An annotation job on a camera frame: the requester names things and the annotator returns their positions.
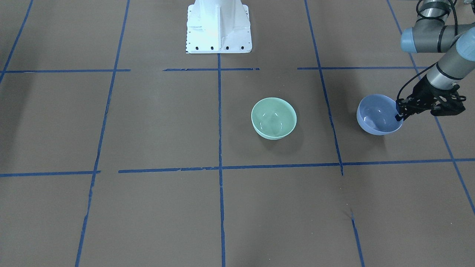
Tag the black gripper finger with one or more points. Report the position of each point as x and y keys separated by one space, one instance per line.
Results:
x=450 y=108
x=404 y=109

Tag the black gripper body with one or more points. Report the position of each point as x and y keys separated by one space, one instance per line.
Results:
x=422 y=90

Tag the blue bowl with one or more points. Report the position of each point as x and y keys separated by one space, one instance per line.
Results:
x=376 y=114

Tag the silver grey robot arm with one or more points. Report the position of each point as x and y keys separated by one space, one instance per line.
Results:
x=430 y=34

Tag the green bowl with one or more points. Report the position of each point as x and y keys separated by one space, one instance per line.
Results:
x=273 y=118

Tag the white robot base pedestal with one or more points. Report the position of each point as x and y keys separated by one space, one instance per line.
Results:
x=218 y=26

